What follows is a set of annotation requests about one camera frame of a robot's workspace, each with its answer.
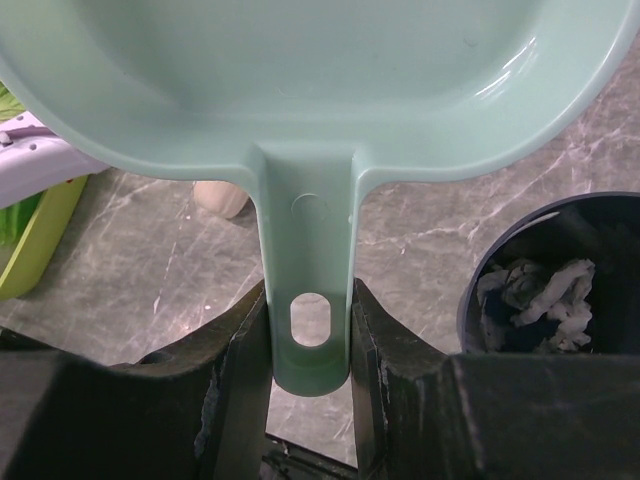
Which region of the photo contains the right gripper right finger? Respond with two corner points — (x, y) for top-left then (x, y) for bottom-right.
(351, 281), (639, 479)

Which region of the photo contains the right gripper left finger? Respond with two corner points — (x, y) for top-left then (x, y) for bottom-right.
(1, 285), (272, 479)

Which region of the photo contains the blue paper scrap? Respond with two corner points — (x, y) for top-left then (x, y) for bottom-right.
(482, 290), (560, 353)

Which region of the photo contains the white paper scrap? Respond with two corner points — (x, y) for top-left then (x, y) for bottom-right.
(475, 256), (597, 353)

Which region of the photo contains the teal dustpan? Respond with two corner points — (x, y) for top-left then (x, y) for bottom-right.
(1, 1), (639, 396)

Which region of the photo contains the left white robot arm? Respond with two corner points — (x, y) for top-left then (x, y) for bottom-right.
(1, 112), (108, 208)

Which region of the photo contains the yellow napa cabbage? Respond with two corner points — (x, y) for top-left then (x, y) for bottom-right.
(193, 181), (249, 220)

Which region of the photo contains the green vegetable tray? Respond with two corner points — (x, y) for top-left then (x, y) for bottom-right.
(1, 176), (88, 300)

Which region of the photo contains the dark blue bin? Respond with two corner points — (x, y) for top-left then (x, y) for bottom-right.
(457, 192), (639, 355)

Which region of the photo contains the large lettuce leaf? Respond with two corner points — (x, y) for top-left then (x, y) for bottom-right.
(0, 83), (26, 123)

